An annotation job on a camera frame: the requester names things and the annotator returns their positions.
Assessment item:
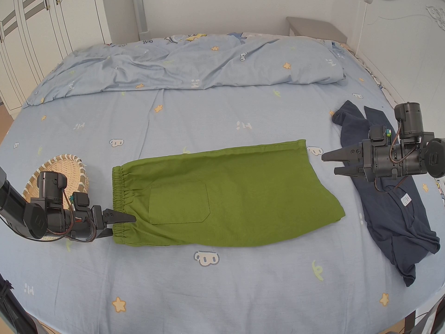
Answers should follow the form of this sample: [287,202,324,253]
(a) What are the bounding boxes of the bed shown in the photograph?
[0,0,445,334]

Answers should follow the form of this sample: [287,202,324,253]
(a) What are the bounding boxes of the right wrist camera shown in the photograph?
[369,125,394,148]

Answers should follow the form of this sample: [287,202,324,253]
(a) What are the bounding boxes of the dark blue T-shirt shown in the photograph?
[331,100,441,287]

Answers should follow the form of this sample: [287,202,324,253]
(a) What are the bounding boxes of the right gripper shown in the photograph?
[321,139,429,183]

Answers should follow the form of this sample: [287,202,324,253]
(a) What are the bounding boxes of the round woven basket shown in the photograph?
[22,153,89,244]

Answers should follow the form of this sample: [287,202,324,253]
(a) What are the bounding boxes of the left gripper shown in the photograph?
[47,206,136,241]

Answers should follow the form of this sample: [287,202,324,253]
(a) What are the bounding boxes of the pale blue quilt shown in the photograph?
[22,32,348,109]

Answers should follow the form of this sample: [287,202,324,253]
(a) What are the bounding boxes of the white wardrobe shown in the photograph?
[0,0,112,112]

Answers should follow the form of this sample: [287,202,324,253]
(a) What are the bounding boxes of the grey bedside table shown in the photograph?
[286,17,348,45]

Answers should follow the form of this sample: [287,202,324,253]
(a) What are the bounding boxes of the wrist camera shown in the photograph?
[369,125,394,148]
[70,192,91,212]

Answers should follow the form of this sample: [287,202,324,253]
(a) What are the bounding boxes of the green shorts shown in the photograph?
[112,139,346,248]

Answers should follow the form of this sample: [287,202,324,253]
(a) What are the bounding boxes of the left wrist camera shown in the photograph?
[70,192,91,212]

